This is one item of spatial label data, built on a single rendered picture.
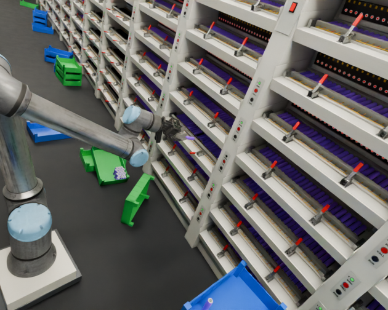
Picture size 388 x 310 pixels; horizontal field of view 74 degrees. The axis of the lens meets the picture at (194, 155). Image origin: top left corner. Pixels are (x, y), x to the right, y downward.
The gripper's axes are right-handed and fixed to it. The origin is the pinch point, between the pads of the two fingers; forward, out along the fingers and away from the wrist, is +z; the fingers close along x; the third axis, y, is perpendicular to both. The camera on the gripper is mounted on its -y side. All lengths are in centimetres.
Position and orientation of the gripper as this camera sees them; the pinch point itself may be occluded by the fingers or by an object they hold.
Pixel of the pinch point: (183, 137)
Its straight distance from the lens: 144.4
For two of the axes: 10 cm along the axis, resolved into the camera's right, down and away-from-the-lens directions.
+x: -2.0, -8.4, 5.1
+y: 6.6, -5.0, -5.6
